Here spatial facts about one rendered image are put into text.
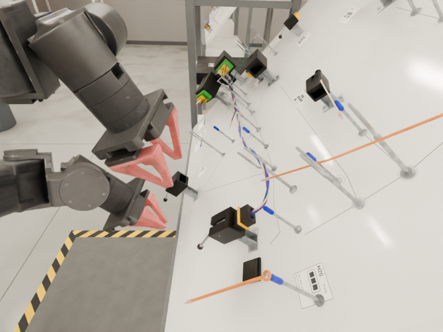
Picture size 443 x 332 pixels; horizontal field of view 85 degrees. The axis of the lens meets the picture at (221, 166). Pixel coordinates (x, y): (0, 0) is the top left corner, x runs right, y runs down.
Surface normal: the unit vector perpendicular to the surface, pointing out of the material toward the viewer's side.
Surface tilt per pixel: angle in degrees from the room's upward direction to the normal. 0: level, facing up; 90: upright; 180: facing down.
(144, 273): 0
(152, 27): 90
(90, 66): 80
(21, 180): 68
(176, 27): 90
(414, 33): 50
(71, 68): 94
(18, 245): 0
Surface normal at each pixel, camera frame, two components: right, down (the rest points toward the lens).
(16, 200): 0.99, 0.02
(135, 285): 0.04, -0.79
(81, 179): 0.54, 0.14
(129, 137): -0.40, -0.66
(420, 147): -0.75, -0.51
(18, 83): 0.75, 0.46
